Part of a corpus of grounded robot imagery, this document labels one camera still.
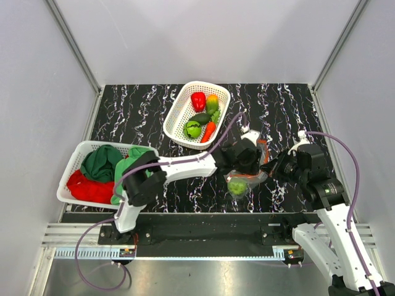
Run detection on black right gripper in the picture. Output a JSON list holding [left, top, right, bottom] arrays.
[[259, 147, 307, 185]]

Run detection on clear zip top bag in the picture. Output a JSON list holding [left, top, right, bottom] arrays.
[[224, 139, 269, 199]]

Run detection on orange fake carrot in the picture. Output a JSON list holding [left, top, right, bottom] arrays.
[[201, 110, 220, 143]]

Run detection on dark green fake avocado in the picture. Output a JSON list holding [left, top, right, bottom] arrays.
[[189, 112, 211, 126]]

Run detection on green fake melon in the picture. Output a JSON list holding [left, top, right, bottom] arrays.
[[183, 120, 201, 139]]

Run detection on orange fake mango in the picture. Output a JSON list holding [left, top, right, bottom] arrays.
[[206, 94, 219, 115]]

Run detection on red fake pepper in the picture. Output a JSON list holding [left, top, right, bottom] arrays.
[[191, 92, 206, 113]]

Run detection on white perforated plastic basket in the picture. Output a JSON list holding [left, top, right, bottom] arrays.
[[163, 81, 231, 150]]

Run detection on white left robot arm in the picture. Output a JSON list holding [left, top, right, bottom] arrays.
[[111, 139, 263, 244]]

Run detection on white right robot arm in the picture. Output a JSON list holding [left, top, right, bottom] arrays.
[[261, 144, 394, 295]]

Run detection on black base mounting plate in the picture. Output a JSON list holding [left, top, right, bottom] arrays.
[[98, 213, 318, 258]]

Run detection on dark green cloth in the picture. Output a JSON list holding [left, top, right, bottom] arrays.
[[80, 144, 125, 183]]

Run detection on white basket with cloths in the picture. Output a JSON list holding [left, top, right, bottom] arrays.
[[57, 141, 153, 210]]

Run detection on red cloth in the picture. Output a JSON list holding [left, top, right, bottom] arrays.
[[67, 170, 114, 204]]

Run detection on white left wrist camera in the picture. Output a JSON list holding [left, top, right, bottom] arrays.
[[240, 126, 260, 149]]

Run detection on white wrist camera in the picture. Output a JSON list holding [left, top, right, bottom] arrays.
[[288, 130, 311, 155], [240, 126, 260, 149]]

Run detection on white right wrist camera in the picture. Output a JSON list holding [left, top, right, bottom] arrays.
[[288, 130, 311, 155]]

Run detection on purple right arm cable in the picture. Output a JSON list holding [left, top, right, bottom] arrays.
[[304, 131, 380, 296]]

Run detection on aluminium corner post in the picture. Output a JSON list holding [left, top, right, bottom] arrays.
[[44, 0, 103, 95], [312, 0, 370, 92]]

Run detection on aluminium rail frame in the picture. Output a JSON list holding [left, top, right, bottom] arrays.
[[29, 214, 364, 295]]

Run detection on left aluminium corner post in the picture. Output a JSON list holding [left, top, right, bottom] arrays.
[[44, 0, 103, 95]]

